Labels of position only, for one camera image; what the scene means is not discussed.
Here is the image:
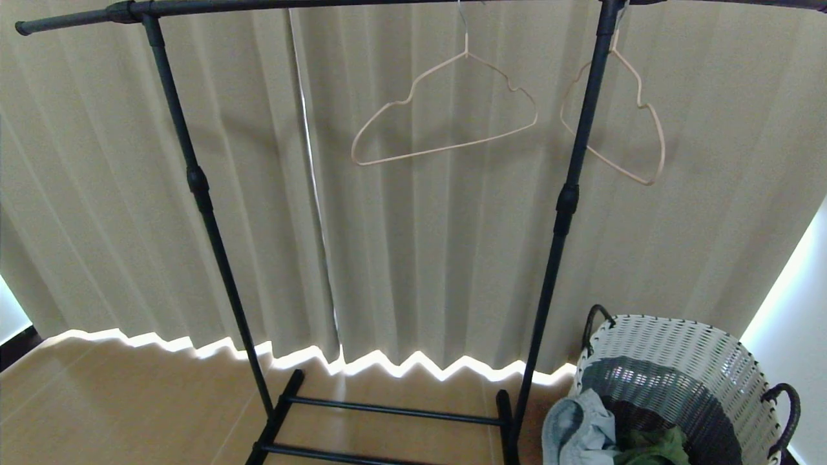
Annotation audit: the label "green long-sleeved shirt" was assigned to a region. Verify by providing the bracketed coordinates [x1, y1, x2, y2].
[614, 425, 692, 465]

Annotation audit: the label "black clothes rack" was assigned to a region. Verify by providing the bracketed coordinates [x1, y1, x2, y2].
[14, 0, 827, 465]

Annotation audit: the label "beige curtain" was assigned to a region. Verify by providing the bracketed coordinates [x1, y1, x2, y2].
[0, 0, 827, 383]

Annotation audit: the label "pink clothes hanger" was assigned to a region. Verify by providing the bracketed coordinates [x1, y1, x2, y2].
[560, 29, 667, 187]
[351, 0, 539, 167]

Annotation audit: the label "white laundry basket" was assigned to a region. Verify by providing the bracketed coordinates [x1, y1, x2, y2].
[569, 304, 802, 465]

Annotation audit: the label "pale grey shorts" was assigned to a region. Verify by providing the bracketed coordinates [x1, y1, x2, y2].
[541, 389, 622, 465]

